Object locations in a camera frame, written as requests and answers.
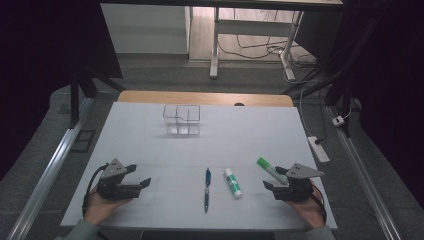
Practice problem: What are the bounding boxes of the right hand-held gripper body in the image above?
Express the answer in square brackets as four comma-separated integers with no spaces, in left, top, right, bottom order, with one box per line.
[272,162,325,202]

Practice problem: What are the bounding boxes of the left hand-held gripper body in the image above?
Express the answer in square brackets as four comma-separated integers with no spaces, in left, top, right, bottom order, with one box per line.
[96,158,143,201]

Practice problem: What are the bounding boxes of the green marker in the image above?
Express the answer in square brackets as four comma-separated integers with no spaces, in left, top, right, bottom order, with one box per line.
[256,157,290,186]

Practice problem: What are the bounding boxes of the white and green glue stick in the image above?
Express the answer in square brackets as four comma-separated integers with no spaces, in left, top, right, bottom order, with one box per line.
[223,167,244,200]

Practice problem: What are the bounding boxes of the blue pen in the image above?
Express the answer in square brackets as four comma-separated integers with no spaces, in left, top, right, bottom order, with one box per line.
[203,167,212,214]

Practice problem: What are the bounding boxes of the clear plastic organizer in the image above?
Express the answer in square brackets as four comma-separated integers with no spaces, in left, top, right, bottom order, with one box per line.
[162,104,202,136]

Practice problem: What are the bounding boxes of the person's left hand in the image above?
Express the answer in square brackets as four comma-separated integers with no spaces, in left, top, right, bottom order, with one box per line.
[83,186,133,227]

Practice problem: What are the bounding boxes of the person's right hand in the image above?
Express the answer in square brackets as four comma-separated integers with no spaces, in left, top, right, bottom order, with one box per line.
[285,186,327,230]

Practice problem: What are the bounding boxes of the white power strip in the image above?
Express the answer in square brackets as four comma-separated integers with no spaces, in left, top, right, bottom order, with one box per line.
[307,135,331,164]

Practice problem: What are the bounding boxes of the white table cover sheet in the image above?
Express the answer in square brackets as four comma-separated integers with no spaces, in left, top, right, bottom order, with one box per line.
[60,101,338,231]

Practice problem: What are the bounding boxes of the black metal stand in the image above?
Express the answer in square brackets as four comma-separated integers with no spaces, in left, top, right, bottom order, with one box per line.
[282,29,371,138]
[67,68,127,130]

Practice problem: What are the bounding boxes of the dark curtain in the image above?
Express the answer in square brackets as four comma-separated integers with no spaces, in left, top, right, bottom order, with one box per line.
[343,0,424,209]
[0,0,124,183]

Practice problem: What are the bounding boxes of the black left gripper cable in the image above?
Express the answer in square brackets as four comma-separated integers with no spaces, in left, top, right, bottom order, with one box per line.
[82,162,110,218]

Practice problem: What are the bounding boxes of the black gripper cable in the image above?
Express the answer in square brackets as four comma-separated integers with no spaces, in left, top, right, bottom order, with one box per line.
[310,184,328,225]
[82,162,110,218]

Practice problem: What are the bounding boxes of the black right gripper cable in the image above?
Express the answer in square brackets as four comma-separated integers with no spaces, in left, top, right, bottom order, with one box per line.
[310,184,328,225]

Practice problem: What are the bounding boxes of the black floor hatch frame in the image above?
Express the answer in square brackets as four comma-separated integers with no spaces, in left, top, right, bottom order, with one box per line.
[70,129,97,154]

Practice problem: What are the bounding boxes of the aluminium floor rail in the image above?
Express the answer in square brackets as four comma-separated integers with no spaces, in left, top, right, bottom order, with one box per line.
[6,96,95,240]
[325,105,403,240]

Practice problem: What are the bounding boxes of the black floor cable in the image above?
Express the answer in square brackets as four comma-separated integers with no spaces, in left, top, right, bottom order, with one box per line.
[218,9,317,69]

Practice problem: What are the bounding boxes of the white desk frame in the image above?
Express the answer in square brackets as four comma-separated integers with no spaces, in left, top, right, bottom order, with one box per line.
[209,6,305,81]

